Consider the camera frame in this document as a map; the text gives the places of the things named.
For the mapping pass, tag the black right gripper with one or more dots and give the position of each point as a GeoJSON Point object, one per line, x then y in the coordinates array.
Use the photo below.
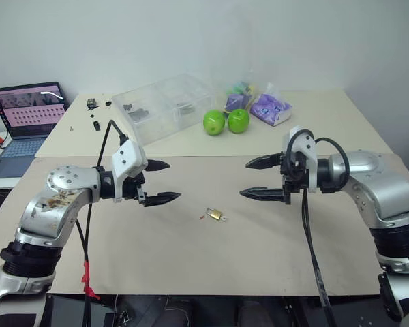
{"type": "Point", "coordinates": [292, 172]}

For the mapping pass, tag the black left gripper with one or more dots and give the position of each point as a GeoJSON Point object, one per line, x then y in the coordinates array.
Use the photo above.
{"type": "Point", "coordinates": [133, 190]}

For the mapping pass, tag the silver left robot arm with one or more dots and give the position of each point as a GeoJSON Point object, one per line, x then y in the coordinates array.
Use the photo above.
{"type": "Point", "coordinates": [54, 204]}

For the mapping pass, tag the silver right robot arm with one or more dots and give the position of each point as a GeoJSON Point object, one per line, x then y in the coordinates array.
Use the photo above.
{"type": "Point", "coordinates": [388, 194]}

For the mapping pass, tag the small brass padlock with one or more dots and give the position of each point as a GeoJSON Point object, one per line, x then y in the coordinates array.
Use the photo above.
{"type": "Point", "coordinates": [214, 214]}

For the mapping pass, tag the green apple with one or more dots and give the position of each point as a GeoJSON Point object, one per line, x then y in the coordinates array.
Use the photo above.
{"type": "Point", "coordinates": [239, 121]}
{"type": "Point", "coordinates": [214, 122]}

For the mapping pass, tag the purple tissue pack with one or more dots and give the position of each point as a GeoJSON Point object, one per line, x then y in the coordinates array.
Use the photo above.
{"type": "Point", "coordinates": [271, 109]}

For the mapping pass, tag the black parts in organizer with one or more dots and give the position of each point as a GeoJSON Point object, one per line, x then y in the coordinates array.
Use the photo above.
{"type": "Point", "coordinates": [136, 113]}

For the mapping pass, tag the clear plastic organizer box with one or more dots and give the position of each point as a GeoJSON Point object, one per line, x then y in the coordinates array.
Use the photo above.
{"type": "Point", "coordinates": [163, 109]}

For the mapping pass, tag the small black block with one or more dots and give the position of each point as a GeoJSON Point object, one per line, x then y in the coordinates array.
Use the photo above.
{"type": "Point", "coordinates": [97, 125]}

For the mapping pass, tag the clear bag of colourful items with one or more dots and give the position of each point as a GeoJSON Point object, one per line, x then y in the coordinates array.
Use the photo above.
{"type": "Point", "coordinates": [239, 95]}

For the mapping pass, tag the small black round part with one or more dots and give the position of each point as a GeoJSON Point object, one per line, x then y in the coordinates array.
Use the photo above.
{"type": "Point", "coordinates": [107, 102]}

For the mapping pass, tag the black electronic component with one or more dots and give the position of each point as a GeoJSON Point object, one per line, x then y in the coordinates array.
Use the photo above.
{"type": "Point", "coordinates": [91, 103]}

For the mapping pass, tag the open laptop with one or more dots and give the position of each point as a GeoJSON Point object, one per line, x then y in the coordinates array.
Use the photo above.
{"type": "Point", "coordinates": [24, 112]}

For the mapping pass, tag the black glossy box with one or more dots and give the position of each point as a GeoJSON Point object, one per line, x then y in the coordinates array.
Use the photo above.
{"type": "Point", "coordinates": [75, 311]}

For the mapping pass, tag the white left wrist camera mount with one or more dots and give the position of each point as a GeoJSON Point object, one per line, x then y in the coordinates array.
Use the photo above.
{"type": "Point", "coordinates": [127, 158]}

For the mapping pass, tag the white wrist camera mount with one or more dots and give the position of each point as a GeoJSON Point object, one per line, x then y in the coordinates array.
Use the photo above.
{"type": "Point", "coordinates": [308, 146]}
{"type": "Point", "coordinates": [127, 158]}

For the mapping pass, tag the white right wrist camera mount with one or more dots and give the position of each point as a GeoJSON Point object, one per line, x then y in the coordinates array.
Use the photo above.
{"type": "Point", "coordinates": [308, 146]}

